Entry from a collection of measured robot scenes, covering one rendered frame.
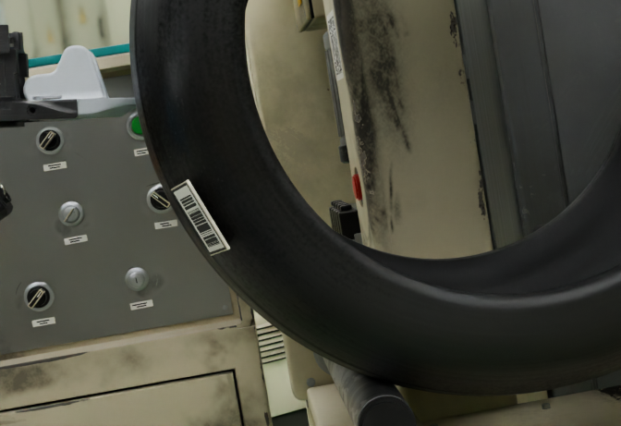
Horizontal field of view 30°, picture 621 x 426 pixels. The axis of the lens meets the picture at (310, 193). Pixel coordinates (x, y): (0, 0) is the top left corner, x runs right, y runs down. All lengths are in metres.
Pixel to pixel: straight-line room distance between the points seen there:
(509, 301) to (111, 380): 0.76
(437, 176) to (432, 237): 0.07
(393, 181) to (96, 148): 0.47
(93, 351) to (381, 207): 0.47
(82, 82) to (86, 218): 0.61
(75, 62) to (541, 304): 0.42
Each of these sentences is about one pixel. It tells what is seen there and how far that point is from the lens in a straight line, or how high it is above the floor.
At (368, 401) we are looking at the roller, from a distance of 0.90.
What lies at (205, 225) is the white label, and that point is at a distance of 0.87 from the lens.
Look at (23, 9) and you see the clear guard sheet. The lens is 1.55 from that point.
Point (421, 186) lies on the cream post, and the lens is 1.25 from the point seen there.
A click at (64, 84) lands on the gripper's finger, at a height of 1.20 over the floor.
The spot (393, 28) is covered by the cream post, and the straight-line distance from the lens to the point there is 1.25.
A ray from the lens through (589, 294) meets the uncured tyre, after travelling 0.90.
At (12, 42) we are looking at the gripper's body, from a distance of 0.99.
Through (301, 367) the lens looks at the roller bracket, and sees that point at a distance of 1.23.
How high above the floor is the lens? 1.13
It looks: 3 degrees down
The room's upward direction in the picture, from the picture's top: 9 degrees counter-clockwise
